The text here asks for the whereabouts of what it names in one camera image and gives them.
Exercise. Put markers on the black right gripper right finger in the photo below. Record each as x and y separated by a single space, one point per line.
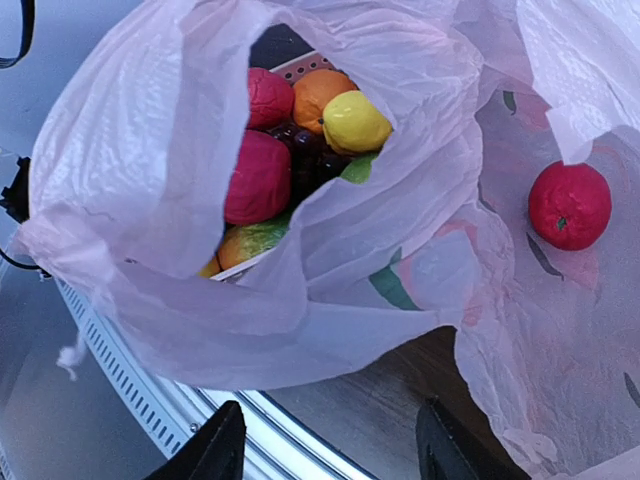
447 450

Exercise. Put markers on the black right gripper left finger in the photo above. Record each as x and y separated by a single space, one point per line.
215 452

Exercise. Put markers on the red apple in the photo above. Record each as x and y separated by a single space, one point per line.
261 182
271 99

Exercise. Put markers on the small red tangerine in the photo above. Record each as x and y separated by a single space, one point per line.
570 206

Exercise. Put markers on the yellow green pear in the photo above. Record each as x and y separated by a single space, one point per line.
352 124

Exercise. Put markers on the pink plastic bag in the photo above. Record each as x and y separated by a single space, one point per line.
131 168

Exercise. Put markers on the orange fruit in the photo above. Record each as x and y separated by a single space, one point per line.
313 92

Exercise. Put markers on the green orange mango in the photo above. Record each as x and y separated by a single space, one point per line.
242 243

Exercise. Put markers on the red grape bunch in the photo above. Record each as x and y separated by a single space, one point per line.
313 162

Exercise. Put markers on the pink plastic basket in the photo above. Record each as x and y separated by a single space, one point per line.
292 71

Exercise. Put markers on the front aluminium rail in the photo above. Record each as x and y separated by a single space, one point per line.
81 349

